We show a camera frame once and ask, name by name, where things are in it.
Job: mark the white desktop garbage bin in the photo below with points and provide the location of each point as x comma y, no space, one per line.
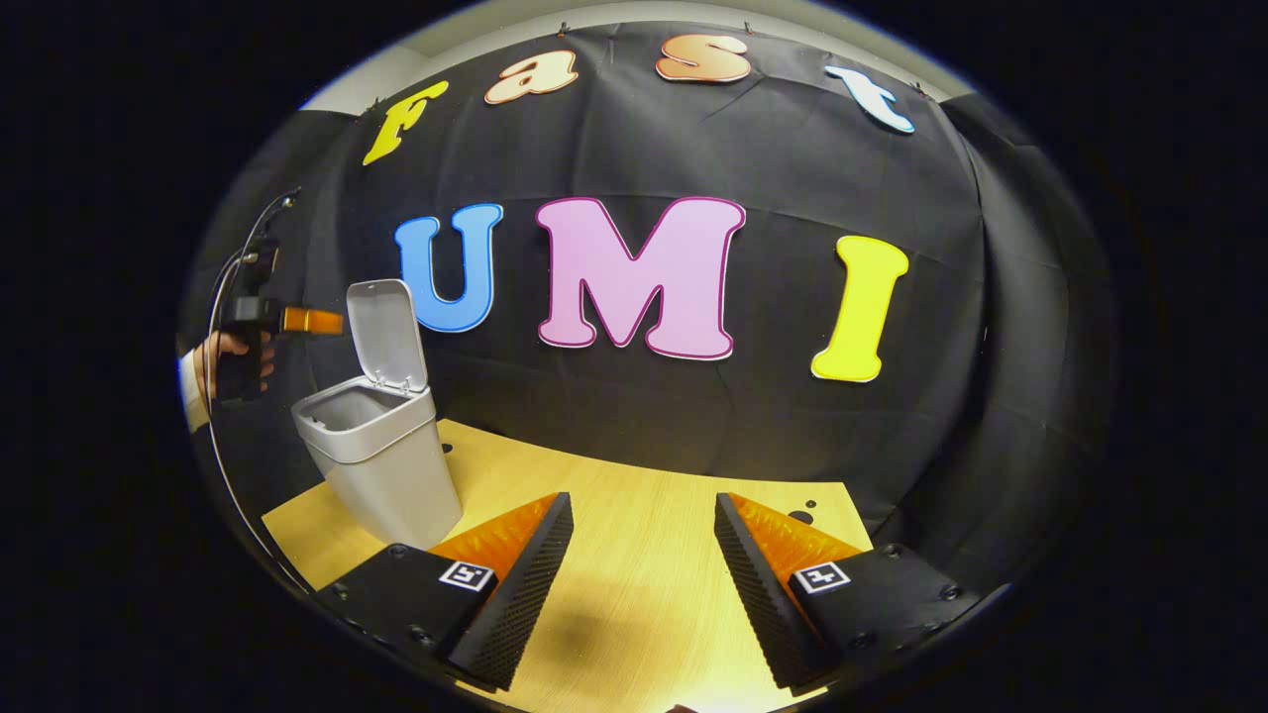
386,465

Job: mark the black backdrop cloth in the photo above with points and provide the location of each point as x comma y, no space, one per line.
792,168

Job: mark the wooden desktop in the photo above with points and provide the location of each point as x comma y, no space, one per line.
634,555

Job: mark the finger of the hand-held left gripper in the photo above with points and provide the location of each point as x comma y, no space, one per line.
312,321

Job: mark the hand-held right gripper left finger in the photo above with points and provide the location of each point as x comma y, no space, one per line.
515,604

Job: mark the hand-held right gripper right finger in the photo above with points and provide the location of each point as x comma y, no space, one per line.
763,604

